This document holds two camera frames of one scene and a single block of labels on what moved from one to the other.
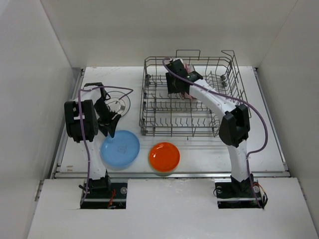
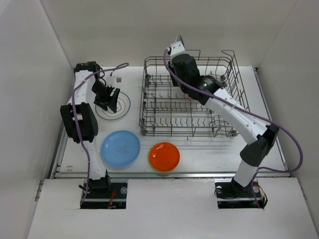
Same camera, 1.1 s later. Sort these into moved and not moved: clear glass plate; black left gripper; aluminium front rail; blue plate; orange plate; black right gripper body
Moved: black right gripper body; black left gripper
Not moved: clear glass plate; orange plate; blue plate; aluminium front rail
